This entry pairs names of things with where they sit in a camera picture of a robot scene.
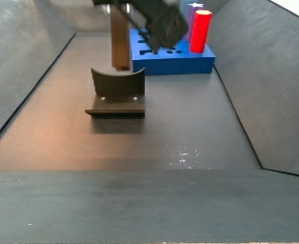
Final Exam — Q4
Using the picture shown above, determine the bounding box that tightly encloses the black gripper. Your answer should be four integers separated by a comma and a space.
94, 0, 188, 52

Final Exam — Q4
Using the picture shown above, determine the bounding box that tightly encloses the brown arch block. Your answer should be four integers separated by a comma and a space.
111, 5, 131, 71

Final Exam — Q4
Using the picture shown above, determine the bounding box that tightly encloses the light blue peg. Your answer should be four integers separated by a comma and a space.
179, 0, 195, 17

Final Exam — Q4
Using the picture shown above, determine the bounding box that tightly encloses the purple star peg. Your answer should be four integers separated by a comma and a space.
184, 3, 204, 41

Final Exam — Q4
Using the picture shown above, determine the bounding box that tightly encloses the red cylinder peg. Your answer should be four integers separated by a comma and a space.
190, 10, 212, 53

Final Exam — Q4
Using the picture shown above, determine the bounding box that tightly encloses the dark grey fixture bracket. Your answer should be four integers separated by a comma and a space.
86, 69, 146, 117

